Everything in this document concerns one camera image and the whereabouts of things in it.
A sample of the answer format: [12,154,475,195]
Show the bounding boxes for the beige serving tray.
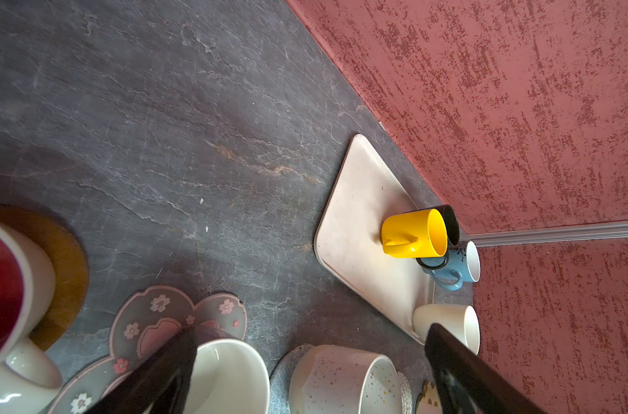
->
[314,134,435,344]

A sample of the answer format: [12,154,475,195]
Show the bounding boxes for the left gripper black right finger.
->
[424,324,543,413]

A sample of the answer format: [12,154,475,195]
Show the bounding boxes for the black mug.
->
[435,205,461,247]

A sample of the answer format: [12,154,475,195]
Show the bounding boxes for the light blue mug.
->
[417,241,481,292]

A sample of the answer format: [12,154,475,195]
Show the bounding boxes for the white mug purple band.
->
[184,338,270,414]

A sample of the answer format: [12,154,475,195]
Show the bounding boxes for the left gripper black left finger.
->
[88,328,197,413]

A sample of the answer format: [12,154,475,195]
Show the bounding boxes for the beige woven spiral coaster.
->
[397,372,413,414]

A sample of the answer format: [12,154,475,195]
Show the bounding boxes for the yellow mug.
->
[381,209,448,259]

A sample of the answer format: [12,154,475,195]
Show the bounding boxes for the brown paw coaster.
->
[415,381,443,414]

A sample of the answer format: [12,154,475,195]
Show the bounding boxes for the amber round coaster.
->
[0,205,89,351]

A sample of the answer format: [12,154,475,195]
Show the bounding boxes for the grey round coaster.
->
[267,343,313,414]

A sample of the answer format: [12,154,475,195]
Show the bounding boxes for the pink flower coaster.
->
[48,286,248,413]

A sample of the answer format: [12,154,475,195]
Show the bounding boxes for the white mug red inside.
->
[0,224,62,413]

